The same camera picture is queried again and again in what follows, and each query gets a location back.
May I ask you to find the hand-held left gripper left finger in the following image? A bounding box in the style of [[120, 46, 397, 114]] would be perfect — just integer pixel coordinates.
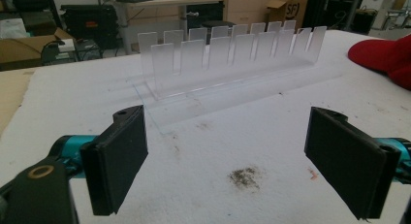
[[79, 104, 150, 217]]

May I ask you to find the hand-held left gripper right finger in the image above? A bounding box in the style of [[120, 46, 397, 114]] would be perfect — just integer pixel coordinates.
[[303, 106, 402, 221]]

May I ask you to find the clear acrylic slotted rack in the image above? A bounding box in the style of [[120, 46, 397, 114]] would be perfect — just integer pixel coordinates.
[[132, 19, 344, 136]]

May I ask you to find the white table cover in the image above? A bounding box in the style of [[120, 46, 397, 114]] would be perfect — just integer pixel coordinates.
[[0, 29, 411, 224]]

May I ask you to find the red cloth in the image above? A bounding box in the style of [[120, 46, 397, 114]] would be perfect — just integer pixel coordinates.
[[347, 33, 411, 91]]

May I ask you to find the black equipment case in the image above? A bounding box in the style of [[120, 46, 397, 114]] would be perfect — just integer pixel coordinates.
[[60, 3, 119, 51]]

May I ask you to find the black bin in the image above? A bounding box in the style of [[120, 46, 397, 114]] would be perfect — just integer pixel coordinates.
[[351, 7, 379, 35]]

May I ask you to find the open brown cardboard box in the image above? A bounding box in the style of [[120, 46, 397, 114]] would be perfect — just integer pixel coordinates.
[[0, 26, 76, 72]]

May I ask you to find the printed tall cardboard box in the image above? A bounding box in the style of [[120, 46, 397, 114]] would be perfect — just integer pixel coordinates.
[[266, 0, 310, 32]]

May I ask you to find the wooden desk with grey legs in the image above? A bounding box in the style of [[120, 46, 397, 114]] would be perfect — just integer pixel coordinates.
[[96, 0, 225, 55]]

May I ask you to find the black round stool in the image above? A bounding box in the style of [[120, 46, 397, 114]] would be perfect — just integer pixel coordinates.
[[200, 19, 237, 38]]

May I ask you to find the white plastic bag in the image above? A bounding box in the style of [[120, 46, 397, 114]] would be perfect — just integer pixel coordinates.
[[0, 16, 29, 41]]

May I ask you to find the light wooden drawer cabinet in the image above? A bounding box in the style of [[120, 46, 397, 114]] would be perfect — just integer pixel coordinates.
[[209, 0, 292, 26]]

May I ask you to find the metal frame stand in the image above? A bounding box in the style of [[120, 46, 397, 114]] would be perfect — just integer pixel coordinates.
[[380, 8, 411, 32]]

